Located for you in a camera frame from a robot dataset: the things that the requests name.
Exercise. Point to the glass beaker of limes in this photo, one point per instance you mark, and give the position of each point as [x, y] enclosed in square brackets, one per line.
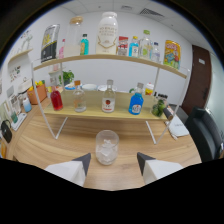
[158, 107]

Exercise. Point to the large white bottle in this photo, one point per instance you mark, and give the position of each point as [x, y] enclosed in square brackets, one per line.
[107, 35]

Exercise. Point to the blue liquid bottle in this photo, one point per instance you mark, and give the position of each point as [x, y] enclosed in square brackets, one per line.
[136, 105]

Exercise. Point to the tall black yellow can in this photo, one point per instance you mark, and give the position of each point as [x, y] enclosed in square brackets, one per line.
[50, 43]

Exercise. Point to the clear bottle red label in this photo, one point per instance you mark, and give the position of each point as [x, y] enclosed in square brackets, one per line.
[108, 101]

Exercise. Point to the two-tier wooden shelf rack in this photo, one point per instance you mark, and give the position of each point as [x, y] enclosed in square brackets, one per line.
[100, 110]

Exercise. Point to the orange storage basket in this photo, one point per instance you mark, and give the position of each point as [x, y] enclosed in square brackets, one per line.
[37, 95]

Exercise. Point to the red white wall poster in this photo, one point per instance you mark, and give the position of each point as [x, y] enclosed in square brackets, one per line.
[122, 45]

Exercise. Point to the glass jar cork lid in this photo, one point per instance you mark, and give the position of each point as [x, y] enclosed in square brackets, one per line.
[72, 40]

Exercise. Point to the green potted plant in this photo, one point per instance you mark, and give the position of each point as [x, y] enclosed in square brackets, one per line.
[67, 77]

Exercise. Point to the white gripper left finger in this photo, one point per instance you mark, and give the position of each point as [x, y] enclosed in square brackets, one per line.
[71, 170]

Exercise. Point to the white bottle red cap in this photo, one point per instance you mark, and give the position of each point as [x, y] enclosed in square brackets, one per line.
[149, 89]

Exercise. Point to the white bowl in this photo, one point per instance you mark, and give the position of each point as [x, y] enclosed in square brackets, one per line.
[89, 87]
[100, 88]

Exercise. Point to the small red liquid bottle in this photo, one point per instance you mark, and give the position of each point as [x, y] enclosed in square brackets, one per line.
[56, 101]

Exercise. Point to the small clear water bottle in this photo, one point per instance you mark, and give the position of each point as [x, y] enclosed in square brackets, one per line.
[155, 54]

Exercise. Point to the wooden wall shelf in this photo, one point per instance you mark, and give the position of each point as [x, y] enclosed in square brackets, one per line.
[20, 55]

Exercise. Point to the black office chair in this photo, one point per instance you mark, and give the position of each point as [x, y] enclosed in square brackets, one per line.
[203, 133]

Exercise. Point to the white countertop appliance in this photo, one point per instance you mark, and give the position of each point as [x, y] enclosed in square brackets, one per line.
[25, 87]

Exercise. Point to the brown door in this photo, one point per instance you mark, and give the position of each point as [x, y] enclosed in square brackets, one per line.
[198, 80]

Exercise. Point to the teal bottle black cap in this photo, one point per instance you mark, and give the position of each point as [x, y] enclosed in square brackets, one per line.
[84, 46]

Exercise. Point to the dark wooden muddler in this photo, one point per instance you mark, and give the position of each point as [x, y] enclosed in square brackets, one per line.
[168, 114]

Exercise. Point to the ceiling air vent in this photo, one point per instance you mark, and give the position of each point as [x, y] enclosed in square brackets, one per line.
[150, 12]

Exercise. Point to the white notebook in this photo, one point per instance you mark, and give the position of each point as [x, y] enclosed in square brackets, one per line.
[177, 128]

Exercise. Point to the white tray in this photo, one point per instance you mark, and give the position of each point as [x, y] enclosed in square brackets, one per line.
[20, 122]

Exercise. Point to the green mug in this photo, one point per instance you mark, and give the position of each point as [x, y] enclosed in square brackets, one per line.
[14, 117]

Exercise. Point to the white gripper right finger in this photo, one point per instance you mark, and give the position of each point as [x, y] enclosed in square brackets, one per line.
[156, 170]

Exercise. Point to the clear glass with ice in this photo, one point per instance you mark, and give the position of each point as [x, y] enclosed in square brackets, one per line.
[107, 150]

